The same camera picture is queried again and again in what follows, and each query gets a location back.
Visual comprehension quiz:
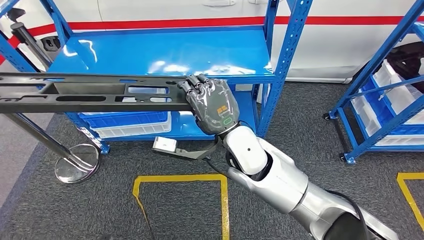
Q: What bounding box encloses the blue metal shelf rack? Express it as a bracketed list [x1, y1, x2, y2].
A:
[0, 0, 314, 156]

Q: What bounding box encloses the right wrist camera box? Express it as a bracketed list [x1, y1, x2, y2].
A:
[151, 136, 221, 162]

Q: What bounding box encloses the blue shelf rack on casters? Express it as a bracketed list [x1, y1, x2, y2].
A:
[322, 0, 424, 166]

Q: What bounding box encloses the black stanchion post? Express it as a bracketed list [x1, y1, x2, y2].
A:
[9, 21, 54, 69]

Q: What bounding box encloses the black plastic plate frame part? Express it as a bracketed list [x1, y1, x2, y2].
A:
[0, 72, 196, 115]

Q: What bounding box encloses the red barrier belt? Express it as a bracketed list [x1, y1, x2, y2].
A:
[0, 15, 424, 65]

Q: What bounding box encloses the chrome stanchion post with base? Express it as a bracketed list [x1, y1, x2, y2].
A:
[3, 112, 101, 185]

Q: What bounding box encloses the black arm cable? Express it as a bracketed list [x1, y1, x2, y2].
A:
[326, 189, 370, 240]

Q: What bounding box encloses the blue plastic crate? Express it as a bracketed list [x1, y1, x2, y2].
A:
[361, 77, 424, 135]
[78, 111, 169, 129]

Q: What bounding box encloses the white car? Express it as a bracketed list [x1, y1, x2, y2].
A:
[0, 0, 424, 84]

